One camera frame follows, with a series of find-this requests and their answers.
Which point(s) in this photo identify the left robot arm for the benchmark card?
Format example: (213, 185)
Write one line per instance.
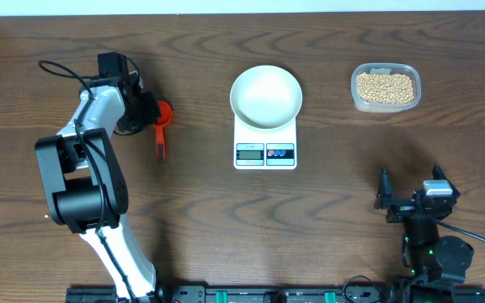
(85, 188)

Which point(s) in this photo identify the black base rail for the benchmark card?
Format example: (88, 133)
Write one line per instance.
(357, 294)

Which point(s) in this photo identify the clear plastic container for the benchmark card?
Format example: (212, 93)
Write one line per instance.
(386, 68)

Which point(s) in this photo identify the white digital kitchen scale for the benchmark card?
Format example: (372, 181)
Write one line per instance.
(265, 149)

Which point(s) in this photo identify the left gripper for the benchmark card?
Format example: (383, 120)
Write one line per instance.
(144, 102)

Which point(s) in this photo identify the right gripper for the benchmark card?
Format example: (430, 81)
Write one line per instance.
(385, 199)

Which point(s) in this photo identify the cream bowl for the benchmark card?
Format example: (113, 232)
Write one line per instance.
(266, 97)

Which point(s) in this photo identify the red measuring scoop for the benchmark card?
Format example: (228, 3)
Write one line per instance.
(166, 115)

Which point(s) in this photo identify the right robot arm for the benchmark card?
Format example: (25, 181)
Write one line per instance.
(438, 264)

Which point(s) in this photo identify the soybeans in container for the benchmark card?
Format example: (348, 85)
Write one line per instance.
(385, 88)

